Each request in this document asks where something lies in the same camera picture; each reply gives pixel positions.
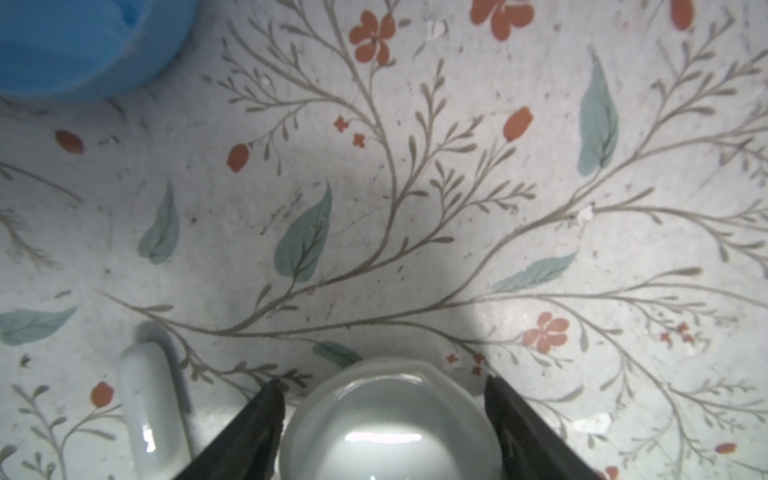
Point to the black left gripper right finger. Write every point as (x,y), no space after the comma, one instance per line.
(530,449)

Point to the white mortar bowl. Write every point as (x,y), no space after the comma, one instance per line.
(389,418)

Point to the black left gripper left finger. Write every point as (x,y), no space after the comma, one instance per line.
(247,448)

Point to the blue plastic bin lid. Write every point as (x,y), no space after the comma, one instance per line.
(82,51)

